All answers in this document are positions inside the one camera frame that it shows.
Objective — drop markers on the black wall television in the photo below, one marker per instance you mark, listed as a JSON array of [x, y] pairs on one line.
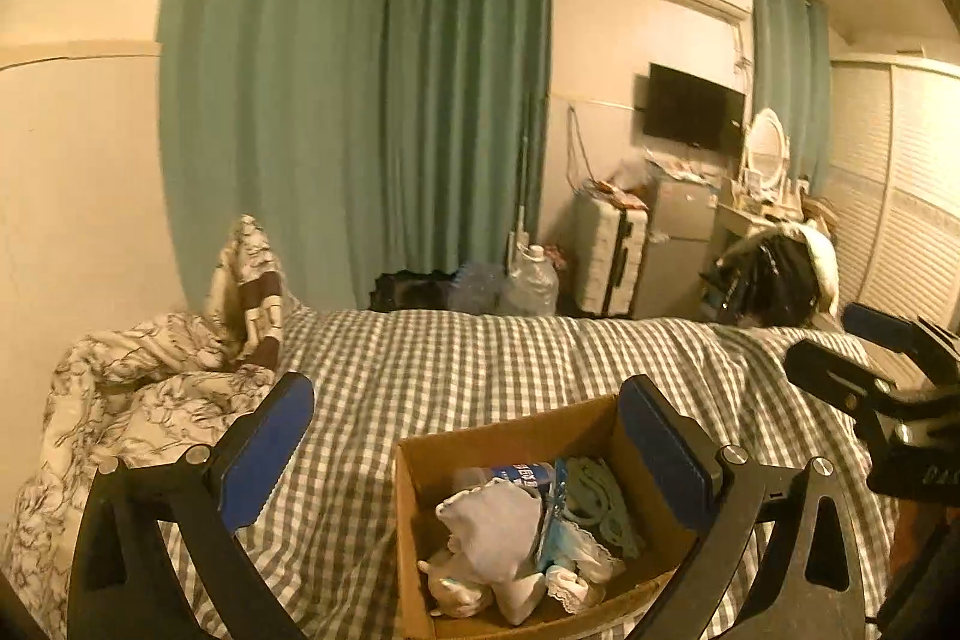
[[690, 108]]

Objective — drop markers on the cardboard box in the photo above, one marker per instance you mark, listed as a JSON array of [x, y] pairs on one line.
[[450, 460]]

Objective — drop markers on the white oval mirror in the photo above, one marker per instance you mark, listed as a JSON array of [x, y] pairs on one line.
[[766, 149]]

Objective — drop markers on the black bag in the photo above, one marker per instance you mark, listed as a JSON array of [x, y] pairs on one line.
[[409, 291]]

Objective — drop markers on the floral cream quilt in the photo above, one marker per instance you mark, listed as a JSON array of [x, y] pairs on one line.
[[112, 385]]

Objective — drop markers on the white dressing table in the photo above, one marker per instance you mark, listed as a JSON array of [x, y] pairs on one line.
[[731, 227]]

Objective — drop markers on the white lace cloth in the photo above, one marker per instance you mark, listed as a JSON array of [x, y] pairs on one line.
[[570, 591]]

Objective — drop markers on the narrow green curtain with eyelets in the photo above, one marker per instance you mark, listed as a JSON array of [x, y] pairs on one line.
[[791, 70]]

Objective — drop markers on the white louvred wardrobe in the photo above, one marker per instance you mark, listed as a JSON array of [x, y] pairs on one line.
[[892, 197]]

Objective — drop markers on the clear large water jug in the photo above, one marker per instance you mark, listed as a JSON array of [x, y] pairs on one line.
[[532, 284]]

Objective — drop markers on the pale green plastic hanger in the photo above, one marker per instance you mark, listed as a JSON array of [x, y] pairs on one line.
[[600, 497]]

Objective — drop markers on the white mop pole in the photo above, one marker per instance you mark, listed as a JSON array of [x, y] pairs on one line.
[[519, 197]]

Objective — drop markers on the pack of clear bottles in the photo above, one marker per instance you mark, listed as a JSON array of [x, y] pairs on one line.
[[480, 287]]

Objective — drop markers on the white sock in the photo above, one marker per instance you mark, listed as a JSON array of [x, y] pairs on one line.
[[487, 527]]

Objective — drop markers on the silver small fridge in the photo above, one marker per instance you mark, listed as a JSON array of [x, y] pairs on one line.
[[679, 235]]

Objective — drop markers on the brown patterned cream pillow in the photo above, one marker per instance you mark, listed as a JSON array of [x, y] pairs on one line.
[[247, 280]]

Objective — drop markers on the white jacket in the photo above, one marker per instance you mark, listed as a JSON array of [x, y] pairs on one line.
[[821, 257]]

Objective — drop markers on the green checked blanket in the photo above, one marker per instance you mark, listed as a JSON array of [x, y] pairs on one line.
[[487, 370]]

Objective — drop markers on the blue tissue pack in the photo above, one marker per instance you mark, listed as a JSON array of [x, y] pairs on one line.
[[553, 497]]

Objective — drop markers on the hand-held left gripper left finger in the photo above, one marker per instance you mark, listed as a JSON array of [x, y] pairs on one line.
[[266, 452]]

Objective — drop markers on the wide green curtain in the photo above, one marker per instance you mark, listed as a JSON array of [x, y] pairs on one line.
[[277, 85]]

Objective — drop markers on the clear jar with blue label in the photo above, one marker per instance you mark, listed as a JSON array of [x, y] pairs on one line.
[[525, 476]]

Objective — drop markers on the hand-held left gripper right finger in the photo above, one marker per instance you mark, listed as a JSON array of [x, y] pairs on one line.
[[664, 452]]

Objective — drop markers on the white suitcase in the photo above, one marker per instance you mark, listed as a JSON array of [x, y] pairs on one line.
[[600, 257]]

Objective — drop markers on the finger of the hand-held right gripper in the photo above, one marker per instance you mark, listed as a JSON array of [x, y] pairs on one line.
[[881, 326], [832, 374]]

